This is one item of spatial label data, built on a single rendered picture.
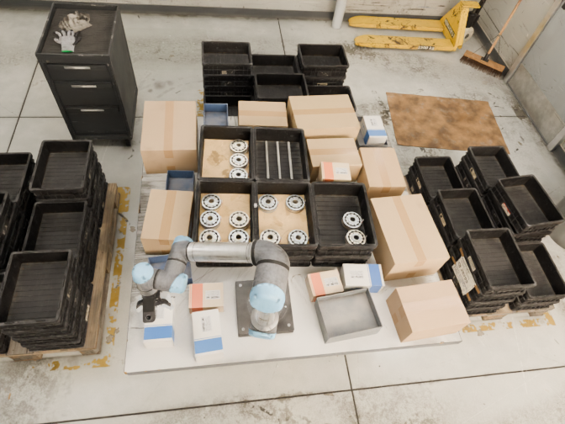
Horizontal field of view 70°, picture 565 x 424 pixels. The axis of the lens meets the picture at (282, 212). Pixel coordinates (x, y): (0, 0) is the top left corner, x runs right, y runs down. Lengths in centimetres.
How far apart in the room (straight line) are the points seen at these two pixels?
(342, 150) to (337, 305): 95
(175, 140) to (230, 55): 148
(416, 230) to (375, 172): 44
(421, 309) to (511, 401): 126
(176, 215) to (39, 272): 84
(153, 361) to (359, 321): 96
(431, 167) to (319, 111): 122
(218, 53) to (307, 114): 136
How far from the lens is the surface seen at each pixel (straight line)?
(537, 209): 333
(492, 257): 290
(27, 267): 262
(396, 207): 227
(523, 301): 312
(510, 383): 321
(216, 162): 236
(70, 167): 295
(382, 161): 251
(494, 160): 366
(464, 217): 314
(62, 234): 280
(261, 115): 260
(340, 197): 230
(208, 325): 193
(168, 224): 210
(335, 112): 266
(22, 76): 458
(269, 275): 137
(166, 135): 243
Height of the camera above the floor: 261
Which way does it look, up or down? 55 degrees down
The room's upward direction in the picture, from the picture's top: 11 degrees clockwise
